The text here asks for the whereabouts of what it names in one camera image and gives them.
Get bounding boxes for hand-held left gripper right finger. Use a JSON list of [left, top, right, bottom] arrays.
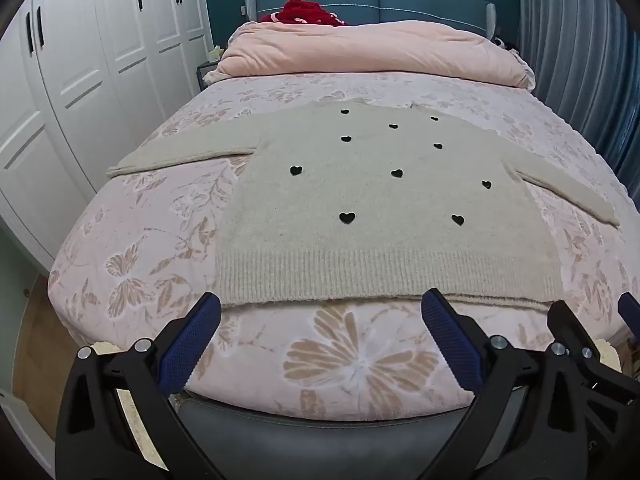
[[421, 288, 587, 480]]

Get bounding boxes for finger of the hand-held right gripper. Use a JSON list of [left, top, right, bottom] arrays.
[[617, 291, 640, 341], [546, 301, 623, 391]]

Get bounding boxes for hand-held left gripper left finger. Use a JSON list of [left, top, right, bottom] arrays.
[[55, 291, 223, 480]]

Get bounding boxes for beige sweater with black hearts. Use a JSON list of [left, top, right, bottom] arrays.
[[106, 97, 622, 307]]

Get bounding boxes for pink butterfly print bed sheet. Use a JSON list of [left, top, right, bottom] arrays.
[[47, 72, 633, 423]]

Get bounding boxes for blue curtain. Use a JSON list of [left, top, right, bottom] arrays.
[[517, 0, 640, 181]]

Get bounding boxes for dark nightstand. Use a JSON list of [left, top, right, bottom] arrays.
[[196, 60, 221, 93]]

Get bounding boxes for pink duvet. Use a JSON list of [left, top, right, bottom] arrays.
[[202, 20, 537, 92]]

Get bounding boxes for white wardrobe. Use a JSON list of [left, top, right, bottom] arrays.
[[0, 0, 208, 273]]

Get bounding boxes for red knitted cloth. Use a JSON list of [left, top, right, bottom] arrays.
[[270, 0, 353, 27]]

